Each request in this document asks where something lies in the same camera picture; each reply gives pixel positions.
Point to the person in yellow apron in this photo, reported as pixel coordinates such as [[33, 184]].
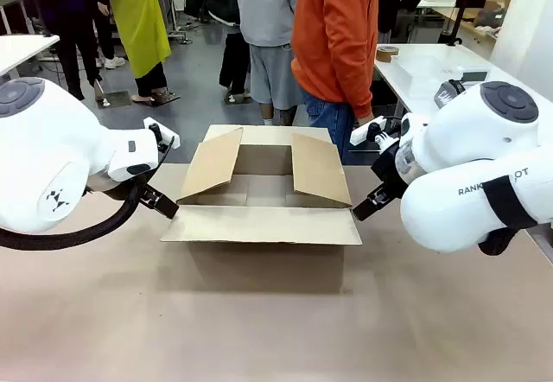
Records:
[[138, 23]]

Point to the brown cardboard box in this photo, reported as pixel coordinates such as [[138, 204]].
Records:
[[259, 226]]

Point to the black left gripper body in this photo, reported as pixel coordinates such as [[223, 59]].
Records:
[[116, 189]]

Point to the orange sleeved left forearm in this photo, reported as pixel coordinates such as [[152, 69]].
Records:
[[356, 84]]

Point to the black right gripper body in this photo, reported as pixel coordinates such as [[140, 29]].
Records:
[[393, 166]]

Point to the small open cardboard box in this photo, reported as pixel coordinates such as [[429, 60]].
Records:
[[497, 4]]

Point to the person in black jacket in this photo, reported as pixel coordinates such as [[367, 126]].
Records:
[[224, 32]]

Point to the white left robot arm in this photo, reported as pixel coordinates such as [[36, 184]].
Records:
[[43, 161]]

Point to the white side table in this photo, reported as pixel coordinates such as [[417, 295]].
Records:
[[21, 51]]

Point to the person in orange hoodie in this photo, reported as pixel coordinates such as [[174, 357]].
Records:
[[332, 32]]

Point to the black floor mat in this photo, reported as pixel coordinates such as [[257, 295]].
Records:
[[114, 99]]

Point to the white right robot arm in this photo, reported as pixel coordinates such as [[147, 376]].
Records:
[[475, 140]]

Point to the black pouch with white print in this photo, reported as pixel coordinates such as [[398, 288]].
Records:
[[447, 93]]

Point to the person in grey hoodie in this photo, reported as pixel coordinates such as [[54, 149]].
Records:
[[268, 32]]

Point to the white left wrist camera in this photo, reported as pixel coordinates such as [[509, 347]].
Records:
[[149, 121]]

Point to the brown tape roll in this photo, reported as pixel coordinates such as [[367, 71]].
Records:
[[385, 54]]

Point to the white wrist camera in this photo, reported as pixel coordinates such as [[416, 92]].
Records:
[[149, 121], [360, 133]]

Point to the person in black clothes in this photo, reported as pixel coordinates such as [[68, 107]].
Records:
[[73, 23]]

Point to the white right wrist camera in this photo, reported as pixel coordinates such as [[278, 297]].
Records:
[[360, 133]]

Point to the person's left hand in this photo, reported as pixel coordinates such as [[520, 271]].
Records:
[[365, 119]]

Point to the dark flat device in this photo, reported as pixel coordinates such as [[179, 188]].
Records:
[[475, 76]]

